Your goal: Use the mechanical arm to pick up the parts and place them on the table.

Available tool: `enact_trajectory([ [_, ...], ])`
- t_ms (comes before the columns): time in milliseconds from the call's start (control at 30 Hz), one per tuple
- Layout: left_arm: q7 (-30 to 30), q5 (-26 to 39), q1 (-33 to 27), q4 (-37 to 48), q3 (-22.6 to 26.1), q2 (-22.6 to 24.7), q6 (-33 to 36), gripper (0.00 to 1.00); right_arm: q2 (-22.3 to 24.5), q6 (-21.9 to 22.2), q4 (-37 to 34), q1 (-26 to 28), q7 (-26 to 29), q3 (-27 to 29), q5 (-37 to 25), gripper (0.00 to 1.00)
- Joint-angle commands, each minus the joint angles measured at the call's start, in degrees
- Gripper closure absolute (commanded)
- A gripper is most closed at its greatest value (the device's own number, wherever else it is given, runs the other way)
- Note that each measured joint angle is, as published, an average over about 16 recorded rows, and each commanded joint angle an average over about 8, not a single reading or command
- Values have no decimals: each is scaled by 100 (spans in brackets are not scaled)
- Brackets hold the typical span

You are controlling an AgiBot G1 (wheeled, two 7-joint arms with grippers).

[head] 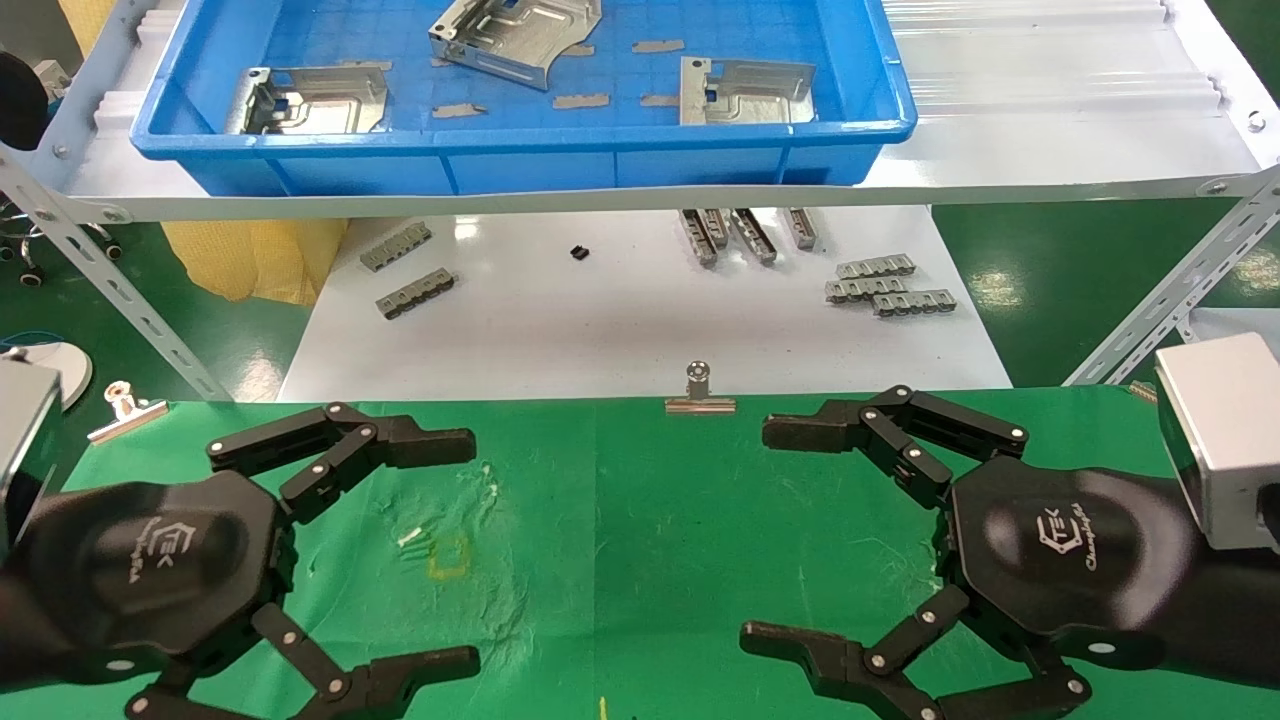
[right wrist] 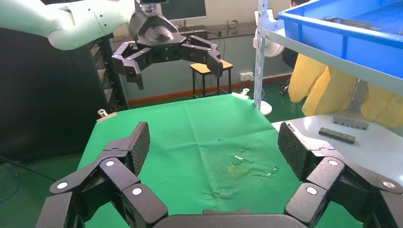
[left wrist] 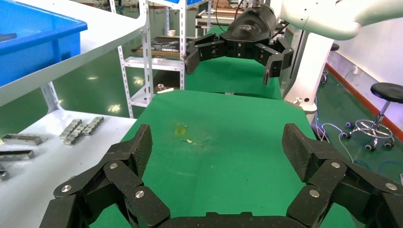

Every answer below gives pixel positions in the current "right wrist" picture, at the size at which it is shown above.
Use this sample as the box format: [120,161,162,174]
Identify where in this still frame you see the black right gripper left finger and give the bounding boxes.
[34,121,169,228]

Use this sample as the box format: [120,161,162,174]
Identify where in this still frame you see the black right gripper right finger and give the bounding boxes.
[277,121,403,228]

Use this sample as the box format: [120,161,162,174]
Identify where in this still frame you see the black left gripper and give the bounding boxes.
[112,8,224,91]

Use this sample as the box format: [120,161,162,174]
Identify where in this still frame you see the wooden stool black legs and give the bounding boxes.
[190,59,234,99]

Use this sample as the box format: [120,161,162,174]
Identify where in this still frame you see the black box device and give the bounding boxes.
[178,25,209,40]

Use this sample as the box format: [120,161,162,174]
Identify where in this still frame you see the gray slotted metal bar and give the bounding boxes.
[318,127,356,145]
[333,115,370,131]

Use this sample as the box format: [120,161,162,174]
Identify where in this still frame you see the black computer monitor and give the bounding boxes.
[160,0,208,28]

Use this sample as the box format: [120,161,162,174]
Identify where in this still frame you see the black desk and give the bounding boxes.
[174,22,262,41]

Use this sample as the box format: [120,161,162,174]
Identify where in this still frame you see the green table cloth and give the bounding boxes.
[77,94,363,228]

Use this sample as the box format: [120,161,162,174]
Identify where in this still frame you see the white metal shelf rack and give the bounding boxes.
[253,0,403,109]

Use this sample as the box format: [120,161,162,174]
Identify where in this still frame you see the yellow mesh bag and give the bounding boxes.
[288,53,403,128]

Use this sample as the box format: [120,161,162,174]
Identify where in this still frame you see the white round base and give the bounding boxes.
[251,29,286,116]

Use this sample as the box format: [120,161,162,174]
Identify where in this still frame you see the blue plastic bin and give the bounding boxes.
[278,0,403,79]

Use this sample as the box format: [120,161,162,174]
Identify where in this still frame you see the stamped metal plate part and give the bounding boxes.
[326,16,372,30]

